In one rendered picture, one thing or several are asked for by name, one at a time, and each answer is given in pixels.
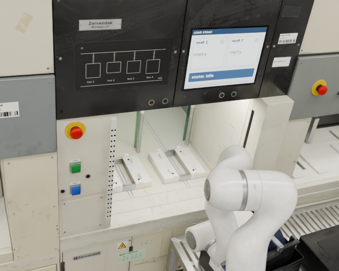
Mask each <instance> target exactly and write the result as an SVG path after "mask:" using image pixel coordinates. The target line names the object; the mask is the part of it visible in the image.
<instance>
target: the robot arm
mask: <svg viewBox="0 0 339 271"><path fill-rule="evenodd" d="M203 192H204V196H205V198H206V200H205V204H204V207H205V211H206V214H207V216H208V218H209V220H208V221H205V222H203V223H199V224H197V225H194V226H191V227H188V228H187V229H186V232H185V237H186V242H187V244H188V246H189V248H190V249H191V250H192V251H193V252H199V251H202V250H204V251H206V252H207V253H208V254H209V256H210V257H211V259H212V260H213V261H214V262H215V263H216V264H217V265H218V266H224V265H225V271H265V269H266V259H267V249H268V246H269V243H270V241H271V239H272V237H273V236H274V234H275V233H276V232H277V231H278V230H279V229H280V227H281V226H282V225H283V224H284V223H285V222H286V221H287V220H288V219H289V217H290V216H291V215H292V213H293V212H294V209H295V207H296V204H297V201H298V189H297V188H296V185H295V183H294V181H293V180H292V179H291V178H290V177H289V176H288V175H287V174H285V173H282V172H279V171H274V170H252V158H251V155H250V154H249V152H248V151H247V150H246V149H245V148H243V147H242V146H239V145H231V146H229V147H227V148H226V149H224V150H223V151H222V153H221V154H220V156H219V158H218V161H217V164H216V166H215V167H214V168H213V169H212V170H211V171H210V173H209V174H208V176H207V178H206V180H205V183H204V190H203ZM253 211H255V212H253Z"/></svg>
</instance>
